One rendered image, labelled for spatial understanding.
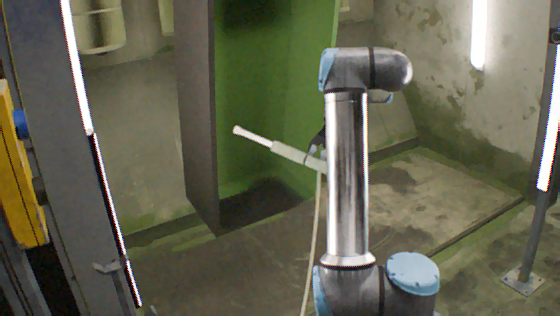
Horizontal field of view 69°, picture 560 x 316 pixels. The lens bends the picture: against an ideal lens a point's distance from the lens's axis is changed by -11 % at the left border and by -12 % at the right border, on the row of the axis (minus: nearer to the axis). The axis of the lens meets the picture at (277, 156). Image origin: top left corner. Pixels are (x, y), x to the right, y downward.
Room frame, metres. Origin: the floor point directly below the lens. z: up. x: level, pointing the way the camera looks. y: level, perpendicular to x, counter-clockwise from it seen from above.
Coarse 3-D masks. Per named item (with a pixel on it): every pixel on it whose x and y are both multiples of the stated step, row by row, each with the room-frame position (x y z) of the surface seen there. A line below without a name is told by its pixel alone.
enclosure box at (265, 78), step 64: (192, 0) 1.73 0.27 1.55; (256, 0) 2.14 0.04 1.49; (320, 0) 2.05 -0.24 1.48; (192, 64) 1.80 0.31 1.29; (256, 64) 2.20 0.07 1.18; (320, 64) 2.06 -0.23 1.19; (192, 128) 1.88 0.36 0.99; (256, 128) 2.27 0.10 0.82; (320, 128) 2.08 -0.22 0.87; (192, 192) 2.00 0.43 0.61; (256, 192) 2.15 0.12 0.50
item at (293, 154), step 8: (240, 128) 1.82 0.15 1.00; (248, 136) 1.79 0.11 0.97; (256, 136) 1.79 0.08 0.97; (264, 144) 1.76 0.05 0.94; (272, 144) 1.75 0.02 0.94; (280, 144) 1.74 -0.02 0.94; (280, 152) 1.73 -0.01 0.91; (288, 152) 1.72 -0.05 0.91; (296, 152) 1.71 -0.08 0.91; (296, 160) 1.70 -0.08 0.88; (304, 160) 1.70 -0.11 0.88; (312, 160) 1.69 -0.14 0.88; (320, 160) 1.69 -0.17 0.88; (320, 168) 1.67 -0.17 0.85
